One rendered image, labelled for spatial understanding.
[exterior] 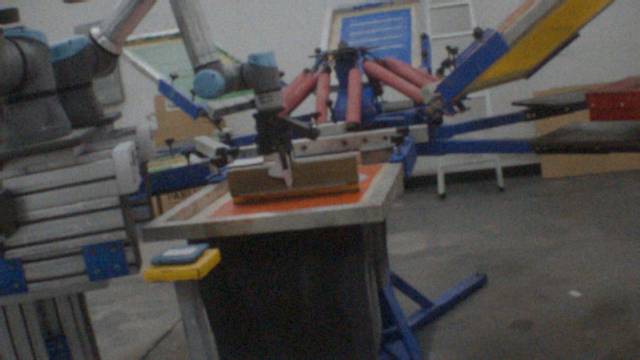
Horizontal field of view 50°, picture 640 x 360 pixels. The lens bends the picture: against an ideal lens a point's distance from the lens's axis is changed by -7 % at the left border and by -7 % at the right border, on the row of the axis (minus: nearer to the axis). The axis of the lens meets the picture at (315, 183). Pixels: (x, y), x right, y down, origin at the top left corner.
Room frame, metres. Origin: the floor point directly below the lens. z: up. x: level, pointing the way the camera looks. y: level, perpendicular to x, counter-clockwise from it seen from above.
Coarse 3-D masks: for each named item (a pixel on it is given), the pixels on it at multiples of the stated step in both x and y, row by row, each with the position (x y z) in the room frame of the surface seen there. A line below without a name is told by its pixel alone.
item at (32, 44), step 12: (12, 36) 1.42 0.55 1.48; (24, 36) 1.43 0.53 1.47; (36, 36) 1.45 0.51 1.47; (24, 48) 1.41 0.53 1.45; (36, 48) 1.44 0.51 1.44; (48, 48) 1.48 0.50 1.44; (24, 60) 1.40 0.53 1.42; (36, 60) 1.43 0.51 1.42; (48, 60) 1.47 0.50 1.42; (24, 72) 1.39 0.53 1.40; (36, 72) 1.43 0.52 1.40; (48, 72) 1.46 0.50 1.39; (24, 84) 1.41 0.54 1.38; (36, 84) 1.43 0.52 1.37; (48, 84) 1.46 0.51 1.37; (12, 96) 1.42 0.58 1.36
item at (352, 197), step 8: (360, 168) 2.27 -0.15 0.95; (368, 168) 2.25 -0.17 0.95; (376, 168) 2.23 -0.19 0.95; (368, 176) 2.11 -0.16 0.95; (360, 184) 2.02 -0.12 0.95; (368, 184) 2.00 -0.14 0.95; (352, 192) 1.92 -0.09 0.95; (360, 192) 1.91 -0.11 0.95; (344, 200) 1.85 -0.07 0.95; (352, 200) 1.83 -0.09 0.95; (296, 208) 1.83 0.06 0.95; (304, 208) 1.83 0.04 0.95
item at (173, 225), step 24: (216, 192) 2.13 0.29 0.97; (384, 192) 1.69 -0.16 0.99; (168, 216) 1.81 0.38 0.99; (192, 216) 1.93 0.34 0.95; (240, 216) 1.68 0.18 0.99; (264, 216) 1.64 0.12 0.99; (288, 216) 1.63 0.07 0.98; (312, 216) 1.61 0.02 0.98; (336, 216) 1.60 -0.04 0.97; (360, 216) 1.59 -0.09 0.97; (384, 216) 1.59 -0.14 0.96; (144, 240) 1.72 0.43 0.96; (168, 240) 1.70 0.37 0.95
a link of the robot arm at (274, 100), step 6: (258, 96) 1.94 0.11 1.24; (264, 96) 1.94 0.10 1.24; (270, 96) 1.93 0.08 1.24; (276, 96) 1.94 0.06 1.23; (282, 96) 1.96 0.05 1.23; (258, 102) 1.95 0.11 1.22; (264, 102) 1.94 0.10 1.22; (270, 102) 1.93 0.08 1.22; (276, 102) 1.94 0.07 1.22; (282, 102) 1.95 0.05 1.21; (258, 108) 1.95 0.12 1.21; (264, 108) 1.94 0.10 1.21; (270, 108) 1.94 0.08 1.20
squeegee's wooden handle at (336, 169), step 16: (304, 160) 1.95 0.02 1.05; (320, 160) 1.93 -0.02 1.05; (336, 160) 1.92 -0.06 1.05; (352, 160) 1.91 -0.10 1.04; (240, 176) 1.98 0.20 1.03; (256, 176) 1.97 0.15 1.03; (272, 176) 1.96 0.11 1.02; (304, 176) 1.94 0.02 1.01; (320, 176) 1.93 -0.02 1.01; (336, 176) 1.92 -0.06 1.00; (352, 176) 1.91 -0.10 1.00; (240, 192) 1.99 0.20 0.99
